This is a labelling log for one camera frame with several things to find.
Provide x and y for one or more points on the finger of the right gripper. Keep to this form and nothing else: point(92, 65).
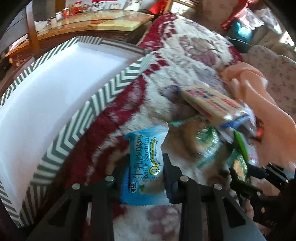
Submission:
point(257, 172)
point(240, 187)

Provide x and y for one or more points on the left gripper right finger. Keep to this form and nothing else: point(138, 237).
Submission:
point(209, 208)

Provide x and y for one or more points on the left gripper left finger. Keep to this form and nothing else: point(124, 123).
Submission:
point(81, 205)

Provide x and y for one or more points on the dark green snack packet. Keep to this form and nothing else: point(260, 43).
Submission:
point(239, 157)

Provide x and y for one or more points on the green round biscuit packet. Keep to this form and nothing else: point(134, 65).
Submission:
point(200, 138)

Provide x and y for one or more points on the blue milk sachima packet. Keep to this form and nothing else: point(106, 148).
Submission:
point(143, 181)

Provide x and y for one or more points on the blue cracker pack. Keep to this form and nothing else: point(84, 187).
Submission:
point(222, 111)

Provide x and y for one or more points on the white chevron-trimmed box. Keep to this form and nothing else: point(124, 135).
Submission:
point(48, 108)

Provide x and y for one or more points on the dark red candy packet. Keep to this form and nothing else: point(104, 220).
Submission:
point(259, 130)

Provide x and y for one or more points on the person's right hand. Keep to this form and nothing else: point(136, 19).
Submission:
point(247, 207)

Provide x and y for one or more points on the floral sofa cushion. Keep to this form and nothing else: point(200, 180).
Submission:
point(280, 73)

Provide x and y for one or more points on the teal bag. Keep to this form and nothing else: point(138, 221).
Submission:
point(240, 36)

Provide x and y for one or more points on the floral fleece blanket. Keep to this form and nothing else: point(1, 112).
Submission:
point(183, 54)

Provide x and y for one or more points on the wooden glass-top table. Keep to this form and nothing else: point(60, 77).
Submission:
point(116, 24)

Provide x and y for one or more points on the red santa figurine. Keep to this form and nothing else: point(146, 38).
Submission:
point(78, 7)

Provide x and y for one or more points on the wooden chair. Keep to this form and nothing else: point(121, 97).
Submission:
point(32, 34)

